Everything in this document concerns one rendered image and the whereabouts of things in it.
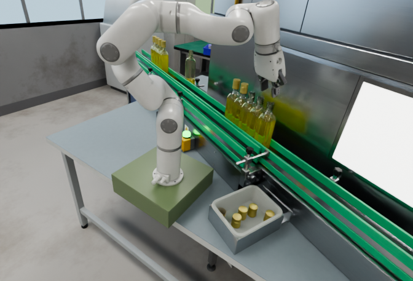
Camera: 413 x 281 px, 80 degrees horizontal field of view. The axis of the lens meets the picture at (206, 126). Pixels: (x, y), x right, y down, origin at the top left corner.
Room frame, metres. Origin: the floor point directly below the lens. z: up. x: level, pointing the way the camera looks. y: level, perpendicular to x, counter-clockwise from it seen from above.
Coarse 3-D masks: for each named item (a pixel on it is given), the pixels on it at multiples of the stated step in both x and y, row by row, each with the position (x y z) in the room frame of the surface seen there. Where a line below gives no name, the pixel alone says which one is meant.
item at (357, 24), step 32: (224, 0) 1.52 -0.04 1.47; (256, 0) 1.31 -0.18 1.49; (288, 0) 1.15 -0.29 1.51; (320, 0) 1.02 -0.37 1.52; (352, 0) 0.93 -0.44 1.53; (384, 0) 0.85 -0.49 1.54; (288, 32) 1.09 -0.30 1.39; (320, 32) 0.99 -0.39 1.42; (352, 32) 0.90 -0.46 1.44; (384, 32) 0.82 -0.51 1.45; (224, 64) 1.46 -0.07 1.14; (352, 64) 0.84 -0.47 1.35; (384, 64) 0.77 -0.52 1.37; (224, 96) 1.43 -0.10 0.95; (320, 160) 0.85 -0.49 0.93; (352, 192) 0.72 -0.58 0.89
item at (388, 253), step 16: (272, 160) 0.82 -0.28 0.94; (288, 176) 0.75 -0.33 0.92; (304, 176) 0.70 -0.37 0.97; (304, 192) 0.68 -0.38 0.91; (320, 192) 0.63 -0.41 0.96; (320, 208) 0.62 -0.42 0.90; (336, 208) 0.58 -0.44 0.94; (336, 224) 0.56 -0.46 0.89; (352, 224) 0.53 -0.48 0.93; (368, 224) 0.51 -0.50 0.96; (368, 240) 0.49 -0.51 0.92; (384, 240) 0.46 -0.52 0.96; (384, 256) 0.45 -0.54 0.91; (400, 256) 0.42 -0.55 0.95; (400, 272) 0.41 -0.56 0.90
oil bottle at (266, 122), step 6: (264, 114) 0.92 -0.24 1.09; (270, 114) 0.92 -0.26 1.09; (258, 120) 0.94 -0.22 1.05; (264, 120) 0.91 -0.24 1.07; (270, 120) 0.91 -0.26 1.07; (258, 126) 0.93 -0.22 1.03; (264, 126) 0.90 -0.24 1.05; (270, 126) 0.91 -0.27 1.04; (258, 132) 0.92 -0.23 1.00; (264, 132) 0.90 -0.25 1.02; (270, 132) 0.92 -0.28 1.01; (258, 138) 0.92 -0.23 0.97; (264, 138) 0.90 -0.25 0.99; (270, 138) 0.92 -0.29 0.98; (264, 144) 0.90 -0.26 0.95
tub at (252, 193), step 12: (240, 192) 0.72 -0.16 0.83; (252, 192) 0.75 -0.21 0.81; (264, 192) 0.73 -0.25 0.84; (216, 204) 0.66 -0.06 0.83; (228, 204) 0.69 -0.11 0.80; (240, 204) 0.72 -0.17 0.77; (264, 204) 0.70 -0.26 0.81; (276, 204) 0.67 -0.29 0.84; (228, 216) 0.66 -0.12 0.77; (276, 216) 0.61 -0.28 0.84; (228, 228) 0.55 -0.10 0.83; (240, 228) 0.61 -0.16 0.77; (252, 228) 0.56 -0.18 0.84
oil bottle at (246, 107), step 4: (244, 104) 1.02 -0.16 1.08; (248, 104) 1.01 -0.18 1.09; (252, 104) 1.01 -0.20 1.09; (244, 108) 1.02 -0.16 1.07; (248, 108) 1.00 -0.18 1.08; (240, 112) 1.03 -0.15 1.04; (244, 112) 1.01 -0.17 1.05; (248, 112) 0.99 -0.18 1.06; (240, 116) 1.03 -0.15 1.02; (244, 116) 1.01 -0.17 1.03; (248, 116) 0.99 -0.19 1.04; (240, 120) 1.02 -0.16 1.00; (244, 120) 1.00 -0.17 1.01; (240, 124) 1.02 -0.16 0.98; (244, 124) 1.00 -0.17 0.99; (240, 128) 1.02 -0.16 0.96; (244, 128) 1.00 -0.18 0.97
